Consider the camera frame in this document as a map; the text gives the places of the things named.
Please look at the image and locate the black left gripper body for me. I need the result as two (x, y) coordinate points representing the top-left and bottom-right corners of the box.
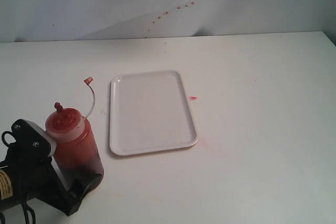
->
(4, 119), (76, 216)

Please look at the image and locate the red sauce squeeze bottle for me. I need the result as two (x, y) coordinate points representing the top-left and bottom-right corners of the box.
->
(45, 77), (104, 178)

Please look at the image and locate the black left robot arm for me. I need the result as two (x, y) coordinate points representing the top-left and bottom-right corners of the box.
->
(1, 119), (102, 216)

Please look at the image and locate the white rectangular plastic tray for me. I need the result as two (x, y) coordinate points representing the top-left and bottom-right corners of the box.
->
(109, 70), (198, 156)

